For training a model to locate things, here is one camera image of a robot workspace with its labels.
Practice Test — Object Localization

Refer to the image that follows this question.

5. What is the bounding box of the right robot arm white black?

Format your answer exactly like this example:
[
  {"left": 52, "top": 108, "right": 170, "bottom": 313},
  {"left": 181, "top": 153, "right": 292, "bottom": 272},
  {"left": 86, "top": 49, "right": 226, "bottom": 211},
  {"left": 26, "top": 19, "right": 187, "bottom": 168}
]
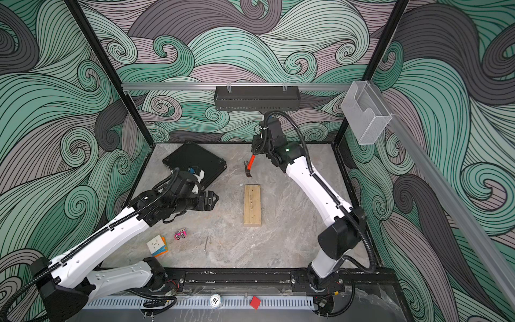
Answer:
[{"left": 244, "top": 111, "right": 377, "bottom": 286}]

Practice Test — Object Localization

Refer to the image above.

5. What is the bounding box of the black hard case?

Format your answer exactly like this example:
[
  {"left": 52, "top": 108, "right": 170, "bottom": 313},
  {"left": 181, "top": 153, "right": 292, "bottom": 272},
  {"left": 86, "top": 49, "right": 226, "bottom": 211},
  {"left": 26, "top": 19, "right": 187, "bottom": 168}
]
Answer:
[{"left": 162, "top": 142, "right": 227, "bottom": 190}]

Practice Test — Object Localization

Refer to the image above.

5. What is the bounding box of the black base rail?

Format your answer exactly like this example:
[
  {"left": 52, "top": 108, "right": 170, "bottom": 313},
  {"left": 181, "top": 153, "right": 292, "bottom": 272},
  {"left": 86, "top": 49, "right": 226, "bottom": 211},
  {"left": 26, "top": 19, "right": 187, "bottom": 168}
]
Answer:
[{"left": 165, "top": 268, "right": 398, "bottom": 293}]

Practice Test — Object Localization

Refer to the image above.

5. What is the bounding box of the claw hammer orange black handle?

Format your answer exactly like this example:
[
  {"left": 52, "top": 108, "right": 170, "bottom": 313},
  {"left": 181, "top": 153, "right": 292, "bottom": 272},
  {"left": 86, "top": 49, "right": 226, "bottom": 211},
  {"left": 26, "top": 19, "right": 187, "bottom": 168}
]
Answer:
[{"left": 244, "top": 154, "right": 256, "bottom": 178}]

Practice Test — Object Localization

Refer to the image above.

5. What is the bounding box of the aluminium wall rail back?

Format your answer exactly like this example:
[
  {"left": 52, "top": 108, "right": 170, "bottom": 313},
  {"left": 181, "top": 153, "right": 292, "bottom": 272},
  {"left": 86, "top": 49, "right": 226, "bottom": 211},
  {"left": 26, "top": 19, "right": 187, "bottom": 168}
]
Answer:
[{"left": 122, "top": 81, "right": 351, "bottom": 92}]

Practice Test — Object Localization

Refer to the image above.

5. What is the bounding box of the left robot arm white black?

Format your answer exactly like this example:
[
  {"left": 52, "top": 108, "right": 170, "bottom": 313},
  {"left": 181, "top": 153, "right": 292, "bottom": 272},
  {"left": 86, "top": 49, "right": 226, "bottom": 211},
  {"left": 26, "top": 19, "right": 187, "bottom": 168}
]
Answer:
[{"left": 1, "top": 169, "right": 219, "bottom": 321}]

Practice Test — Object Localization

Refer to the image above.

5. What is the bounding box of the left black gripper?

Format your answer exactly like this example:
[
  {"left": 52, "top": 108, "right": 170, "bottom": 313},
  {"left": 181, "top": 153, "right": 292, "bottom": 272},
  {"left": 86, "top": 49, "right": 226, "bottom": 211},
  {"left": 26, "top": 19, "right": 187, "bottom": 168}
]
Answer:
[{"left": 171, "top": 191, "right": 219, "bottom": 216}]

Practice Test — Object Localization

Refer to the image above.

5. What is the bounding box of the white round knob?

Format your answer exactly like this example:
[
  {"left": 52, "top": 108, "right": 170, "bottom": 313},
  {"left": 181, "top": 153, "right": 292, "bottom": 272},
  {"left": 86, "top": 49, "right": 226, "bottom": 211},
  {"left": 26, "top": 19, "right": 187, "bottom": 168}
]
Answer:
[{"left": 209, "top": 294, "right": 223, "bottom": 309}]

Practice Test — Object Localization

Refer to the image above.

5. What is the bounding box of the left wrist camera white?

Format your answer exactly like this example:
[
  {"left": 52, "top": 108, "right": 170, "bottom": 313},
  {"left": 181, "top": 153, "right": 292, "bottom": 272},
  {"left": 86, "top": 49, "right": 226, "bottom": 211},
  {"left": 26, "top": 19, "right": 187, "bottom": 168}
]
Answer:
[{"left": 188, "top": 167, "right": 205, "bottom": 183}]

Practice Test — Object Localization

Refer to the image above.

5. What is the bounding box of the clear mesh wall holder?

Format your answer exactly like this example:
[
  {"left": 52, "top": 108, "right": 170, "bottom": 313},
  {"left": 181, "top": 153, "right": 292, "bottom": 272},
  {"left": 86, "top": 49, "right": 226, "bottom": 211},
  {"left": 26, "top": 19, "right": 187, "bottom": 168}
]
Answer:
[{"left": 341, "top": 80, "right": 392, "bottom": 145}]

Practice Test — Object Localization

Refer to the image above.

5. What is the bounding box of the wooden block with nails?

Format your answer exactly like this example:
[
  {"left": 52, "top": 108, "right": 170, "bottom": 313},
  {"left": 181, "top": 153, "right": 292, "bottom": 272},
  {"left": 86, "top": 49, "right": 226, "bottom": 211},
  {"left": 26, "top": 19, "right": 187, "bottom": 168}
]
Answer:
[{"left": 244, "top": 185, "right": 262, "bottom": 227}]

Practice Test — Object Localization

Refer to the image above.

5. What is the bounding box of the aluminium wall rail right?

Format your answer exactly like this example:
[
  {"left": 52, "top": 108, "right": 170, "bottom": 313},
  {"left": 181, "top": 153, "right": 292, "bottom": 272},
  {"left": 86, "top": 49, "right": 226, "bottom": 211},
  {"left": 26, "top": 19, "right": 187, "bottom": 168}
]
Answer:
[{"left": 371, "top": 85, "right": 514, "bottom": 308}]

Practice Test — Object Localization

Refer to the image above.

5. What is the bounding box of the aluminium wall rail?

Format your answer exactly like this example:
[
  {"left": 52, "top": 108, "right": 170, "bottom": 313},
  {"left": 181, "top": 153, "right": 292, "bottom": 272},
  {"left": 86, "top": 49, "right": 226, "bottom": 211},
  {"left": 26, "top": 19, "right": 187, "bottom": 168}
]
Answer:
[
  {"left": 122, "top": 81, "right": 351, "bottom": 92},
  {"left": 371, "top": 85, "right": 514, "bottom": 308}
]

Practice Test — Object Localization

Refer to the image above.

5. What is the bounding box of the pink toy car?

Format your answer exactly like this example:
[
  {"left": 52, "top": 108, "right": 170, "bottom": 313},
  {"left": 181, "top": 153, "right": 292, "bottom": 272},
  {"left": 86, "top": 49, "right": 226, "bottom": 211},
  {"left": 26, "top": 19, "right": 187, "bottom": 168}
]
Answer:
[{"left": 174, "top": 228, "right": 187, "bottom": 241}]

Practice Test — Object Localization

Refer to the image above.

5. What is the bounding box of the white slotted cable duct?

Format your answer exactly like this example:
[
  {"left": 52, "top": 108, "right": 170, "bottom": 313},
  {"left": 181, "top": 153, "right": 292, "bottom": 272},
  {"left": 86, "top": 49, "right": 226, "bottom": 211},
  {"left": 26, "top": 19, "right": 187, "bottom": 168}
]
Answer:
[{"left": 84, "top": 295, "right": 315, "bottom": 311}]

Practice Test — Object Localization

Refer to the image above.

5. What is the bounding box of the rubiks cube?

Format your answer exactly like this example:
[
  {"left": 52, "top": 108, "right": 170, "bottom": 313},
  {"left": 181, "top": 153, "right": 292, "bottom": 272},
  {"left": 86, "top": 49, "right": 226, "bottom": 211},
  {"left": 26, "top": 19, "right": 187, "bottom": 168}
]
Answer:
[{"left": 146, "top": 235, "right": 168, "bottom": 257}]

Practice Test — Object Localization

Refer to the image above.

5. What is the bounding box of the red cube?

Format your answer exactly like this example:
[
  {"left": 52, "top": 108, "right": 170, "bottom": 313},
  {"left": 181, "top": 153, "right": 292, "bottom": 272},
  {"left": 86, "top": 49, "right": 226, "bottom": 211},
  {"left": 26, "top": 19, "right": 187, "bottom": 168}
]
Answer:
[{"left": 249, "top": 297, "right": 262, "bottom": 310}]

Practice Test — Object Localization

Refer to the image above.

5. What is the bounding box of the black wall tray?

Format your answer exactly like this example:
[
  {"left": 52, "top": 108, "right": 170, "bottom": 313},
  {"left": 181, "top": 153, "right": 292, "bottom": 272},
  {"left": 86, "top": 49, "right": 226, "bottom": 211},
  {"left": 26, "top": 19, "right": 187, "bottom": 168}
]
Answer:
[{"left": 214, "top": 86, "right": 301, "bottom": 113}]

